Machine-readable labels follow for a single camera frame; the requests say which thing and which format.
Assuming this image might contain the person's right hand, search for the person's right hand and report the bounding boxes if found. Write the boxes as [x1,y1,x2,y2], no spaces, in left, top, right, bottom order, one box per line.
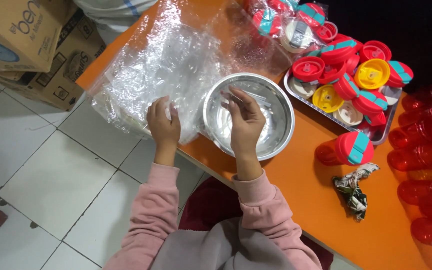
[221,85,266,158]

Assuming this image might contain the person's left hand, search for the person's left hand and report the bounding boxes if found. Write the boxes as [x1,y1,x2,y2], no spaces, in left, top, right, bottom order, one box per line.
[146,96,181,145]

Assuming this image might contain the clear plastic straw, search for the clear plastic straw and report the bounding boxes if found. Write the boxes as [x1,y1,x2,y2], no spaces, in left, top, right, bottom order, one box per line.
[221,90,270,109]

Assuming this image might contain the clear plastic bags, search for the clear plastic bags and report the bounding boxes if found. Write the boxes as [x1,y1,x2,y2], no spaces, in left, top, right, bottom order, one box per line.
[88,0,300,145]

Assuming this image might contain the heap of clear straws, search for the heap of clear straws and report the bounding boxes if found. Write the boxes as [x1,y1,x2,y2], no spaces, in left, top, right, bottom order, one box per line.
[216,98,281,148]

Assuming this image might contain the round steel bowl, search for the round steel bowl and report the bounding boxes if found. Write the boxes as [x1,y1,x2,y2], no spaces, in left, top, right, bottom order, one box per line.
[202,72,296,162]

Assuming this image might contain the person's maroon skirt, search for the person's maroon skirt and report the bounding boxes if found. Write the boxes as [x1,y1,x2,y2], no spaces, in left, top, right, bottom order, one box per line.
[178,176,335,270]

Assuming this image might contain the brown cardboard box black print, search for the brown cardboard box black print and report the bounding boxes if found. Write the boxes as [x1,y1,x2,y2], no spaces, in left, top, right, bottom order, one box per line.
[0,7,107,112]

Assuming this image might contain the plastic bag of lids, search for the plastic bag of lids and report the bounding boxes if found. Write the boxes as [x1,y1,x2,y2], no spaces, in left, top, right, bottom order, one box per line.
[245,0,330,54]

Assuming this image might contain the pile of colourful bottle lids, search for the pile of colourful bottle lids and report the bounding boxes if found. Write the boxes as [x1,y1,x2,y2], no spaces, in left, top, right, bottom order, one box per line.
[288,20,414,127]

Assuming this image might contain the person's grey top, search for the person's grey top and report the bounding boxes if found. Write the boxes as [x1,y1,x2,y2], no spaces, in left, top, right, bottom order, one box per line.
[151,217,300,270]

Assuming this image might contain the patterned green white cloth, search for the patterned green white cloth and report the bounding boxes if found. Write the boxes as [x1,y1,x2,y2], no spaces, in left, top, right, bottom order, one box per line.
[332,162,381,222]

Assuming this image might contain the white woven sack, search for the white woven sack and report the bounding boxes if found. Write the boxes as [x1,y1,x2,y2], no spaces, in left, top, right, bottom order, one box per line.
[73,0,159,46]

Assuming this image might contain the rectangular steel tray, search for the rectangular steel tray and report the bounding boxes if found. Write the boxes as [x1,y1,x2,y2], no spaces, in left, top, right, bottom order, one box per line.
[283,68,403,146]

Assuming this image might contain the brown cardboard box blue print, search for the brown cardboard box blue print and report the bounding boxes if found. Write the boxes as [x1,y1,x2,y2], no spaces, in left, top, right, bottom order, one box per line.
[0,0,75,73]

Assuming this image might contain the row of red lidless bottles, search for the row of red lidless bottles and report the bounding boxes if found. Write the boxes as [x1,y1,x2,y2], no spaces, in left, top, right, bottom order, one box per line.
[386,80,432,252]

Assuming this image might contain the red bottle with teal-strap lid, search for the red bottle with teal-strap lid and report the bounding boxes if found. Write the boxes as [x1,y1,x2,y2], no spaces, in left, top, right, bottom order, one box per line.
[315,131,375,167]

